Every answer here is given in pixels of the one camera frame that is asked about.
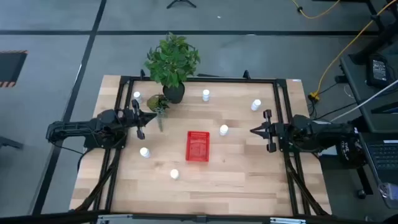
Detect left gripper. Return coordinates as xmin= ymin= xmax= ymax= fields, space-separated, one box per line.
xmin=124 ymin=99 xmax=157 ymax=141

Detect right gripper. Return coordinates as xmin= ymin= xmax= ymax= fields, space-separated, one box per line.
xmin=249 ymin=109 xmax=285 ymax=154

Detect red plastic basket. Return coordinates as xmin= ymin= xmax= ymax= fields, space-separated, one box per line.
xmin=185 ymin=130 xmax=211 ymax=162

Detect black laptop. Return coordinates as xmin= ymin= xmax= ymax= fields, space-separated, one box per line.
xmin=358 ymin=136 xmax=398 ymax=187

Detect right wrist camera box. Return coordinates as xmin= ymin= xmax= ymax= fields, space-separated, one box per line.
xmin=291 ymin=114 xmax=313 ymax=134

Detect black rig crossbar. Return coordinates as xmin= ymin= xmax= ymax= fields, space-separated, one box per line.
xmin=0 ymin=210 xmax=398 ymax=224

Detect dark grey side desk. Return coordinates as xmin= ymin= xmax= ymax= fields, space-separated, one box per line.
xmin=339 ymin=40 xmax=398 ymax=134

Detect black hazard-striped floor plate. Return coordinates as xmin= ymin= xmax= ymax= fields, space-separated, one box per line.
xmin=0 ymin=50 xmax=29 ymax=88

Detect black tripod legs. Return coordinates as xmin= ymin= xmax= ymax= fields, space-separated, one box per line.
xmin=166 ymin=0 xmax=197 ymax=9

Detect silver metal bracket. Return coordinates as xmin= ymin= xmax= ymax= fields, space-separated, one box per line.
xmin=97 ymin=213 xmax=134 ymax=224
xmin=269 ymin=217 xmax=307 ymax=224

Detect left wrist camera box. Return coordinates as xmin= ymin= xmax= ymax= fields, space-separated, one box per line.
xmin=96 ymin=108 xmax=121 ymax=127

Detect black aluminium extrusion frame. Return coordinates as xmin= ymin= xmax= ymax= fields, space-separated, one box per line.
xmin=74 ymin=68 xmax=332 ymax=217

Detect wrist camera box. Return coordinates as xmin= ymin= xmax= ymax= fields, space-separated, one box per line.
xmin=291 ymin=114 xmax=313 ymax=134
xmin=96 ymin=108 xmax=121 ymax=127

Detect yellow extension cable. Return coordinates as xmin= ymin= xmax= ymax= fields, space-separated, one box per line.
xmin=308 ymin=0 xmax=398 ymax=102
xmin=290 ymin=0 xmax=341 ymax=20

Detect black cart leg with caster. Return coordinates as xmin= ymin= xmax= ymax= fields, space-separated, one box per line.
xmin=354 ymin=166 xmax=374 ymax=200

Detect white cable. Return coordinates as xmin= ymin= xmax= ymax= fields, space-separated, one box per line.
xmin=330 ymin=79 xmax=398 ymax=123

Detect black round item white lettering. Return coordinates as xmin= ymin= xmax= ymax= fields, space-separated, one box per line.
xmin=335 ymin=136 xmax=367 ymax=169

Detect small trailing succulent plant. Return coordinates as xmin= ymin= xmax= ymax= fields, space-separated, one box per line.
xmin=146 ymin=94 xmax=171 ymax=133

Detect black power adapter white label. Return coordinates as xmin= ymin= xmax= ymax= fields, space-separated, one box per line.
xmin=366 ymin=54 xmax=392 ymax=89

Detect black furniture leg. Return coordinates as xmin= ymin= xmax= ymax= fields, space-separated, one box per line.
xmin=0 ymin=136 xmax=24 ymax=151

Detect black desk base leg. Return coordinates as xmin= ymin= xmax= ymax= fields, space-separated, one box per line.
xmin=347 ymin=18 xmax=398 ymax=65

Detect large leafy potted plant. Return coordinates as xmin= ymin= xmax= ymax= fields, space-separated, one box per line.
xmin=144 ymin=32 xmax=201 ymax=105

